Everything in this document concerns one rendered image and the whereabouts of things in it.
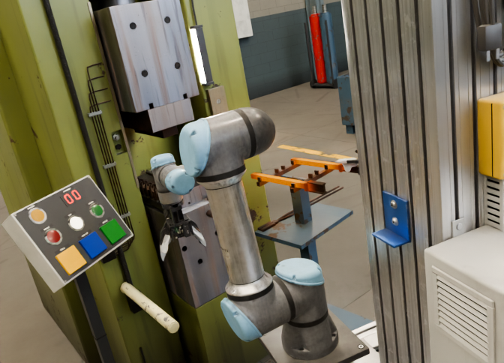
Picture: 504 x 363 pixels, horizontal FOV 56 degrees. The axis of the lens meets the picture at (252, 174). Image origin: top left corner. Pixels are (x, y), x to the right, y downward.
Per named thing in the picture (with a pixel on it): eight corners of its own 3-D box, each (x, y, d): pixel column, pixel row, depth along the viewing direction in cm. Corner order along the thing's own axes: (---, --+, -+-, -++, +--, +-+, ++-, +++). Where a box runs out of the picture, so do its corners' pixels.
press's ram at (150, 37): (216, 90, 208) (196, -7, 195) (136, 113, 187) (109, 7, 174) (169, 88, 241) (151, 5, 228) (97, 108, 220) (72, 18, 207)
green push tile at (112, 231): (126, 234, 175) (114, 218, 175) (112, 244, 169) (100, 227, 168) (124, 236, 176) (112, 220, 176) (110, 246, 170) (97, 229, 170)
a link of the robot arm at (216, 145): (300, 328, 116) (249, 107, 103) (247, 356, 109) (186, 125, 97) (274, 310, 126) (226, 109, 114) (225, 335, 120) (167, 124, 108)
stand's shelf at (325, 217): (353, 214, 236) (352, 210, 236) (301, 249, 211) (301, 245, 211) (306, 203, 258) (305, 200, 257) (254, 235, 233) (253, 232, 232)
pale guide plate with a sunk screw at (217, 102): (230, 120, 230) (223, 85, 224) (215, 125, 225) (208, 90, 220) (228, 120, 231) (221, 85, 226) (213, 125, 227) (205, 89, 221)
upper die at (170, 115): (194, 119, 204) (190, 97, 201) (153, 133, 193) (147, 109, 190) (151, 114, 236) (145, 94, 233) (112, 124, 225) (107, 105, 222)
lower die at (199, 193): (211, 196, 215) (207, 178, 212) (172, 212, 204) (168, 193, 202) (166, 180, 248) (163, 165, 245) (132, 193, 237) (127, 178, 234)
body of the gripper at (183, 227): (172, 244, 152) (163, 209, 148) (166, 234, 160) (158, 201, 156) (195, 236, 154) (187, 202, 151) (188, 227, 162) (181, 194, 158)
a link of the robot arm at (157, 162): (154, 162, 143) (145, 157, 151) (162, 196, 147) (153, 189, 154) (178, 154, 147) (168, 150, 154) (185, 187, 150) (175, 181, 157)
